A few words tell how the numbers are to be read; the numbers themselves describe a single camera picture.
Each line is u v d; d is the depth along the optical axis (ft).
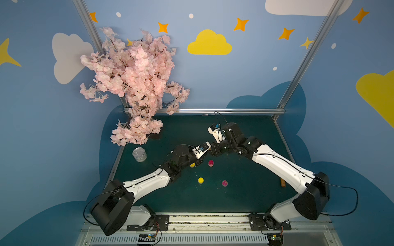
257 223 2.44
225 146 2.14
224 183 2.87
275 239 2.40
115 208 1.36
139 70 1.99
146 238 2.37
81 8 2.26
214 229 2.42
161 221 2.47
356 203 1.33
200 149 2.17
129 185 1.51
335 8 2.30
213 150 2.22
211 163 3.05
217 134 2.17
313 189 1.34
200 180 2.90
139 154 3.05
